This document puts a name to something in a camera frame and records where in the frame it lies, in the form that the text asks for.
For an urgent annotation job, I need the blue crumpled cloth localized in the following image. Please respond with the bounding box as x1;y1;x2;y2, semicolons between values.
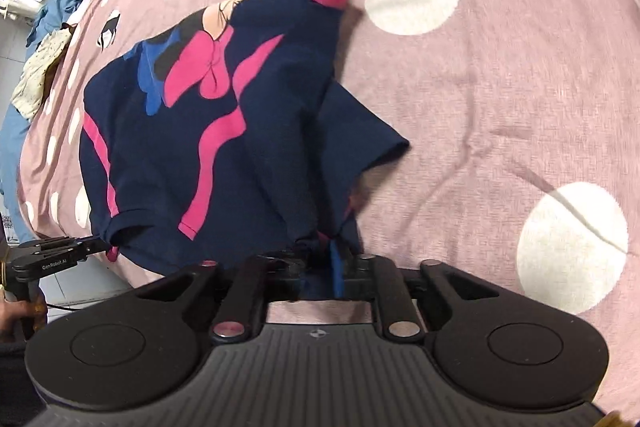
25;0;117;48

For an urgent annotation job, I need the pink polka dot bedsheet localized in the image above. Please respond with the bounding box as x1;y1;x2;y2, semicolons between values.
17;0;640;413

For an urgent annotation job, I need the person's left hand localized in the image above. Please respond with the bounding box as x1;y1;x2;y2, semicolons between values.
0;298;48;343

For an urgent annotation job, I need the thin black cable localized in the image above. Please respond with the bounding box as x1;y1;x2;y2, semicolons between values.
45;303;108;312

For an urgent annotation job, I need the beige patterned cloth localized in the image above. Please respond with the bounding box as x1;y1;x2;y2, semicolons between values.
10;24;76;120

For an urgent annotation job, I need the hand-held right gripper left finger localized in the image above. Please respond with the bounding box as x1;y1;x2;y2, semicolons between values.
134;251;335;341

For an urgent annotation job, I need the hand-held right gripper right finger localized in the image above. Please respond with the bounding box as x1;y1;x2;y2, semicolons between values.
329;241;502;341

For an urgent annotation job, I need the navy cartoon print shirt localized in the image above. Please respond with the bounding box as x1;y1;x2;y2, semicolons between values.
79;0;412;303

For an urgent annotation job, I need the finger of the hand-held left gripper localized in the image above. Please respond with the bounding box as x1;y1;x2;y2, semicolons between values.
66;234;114;259

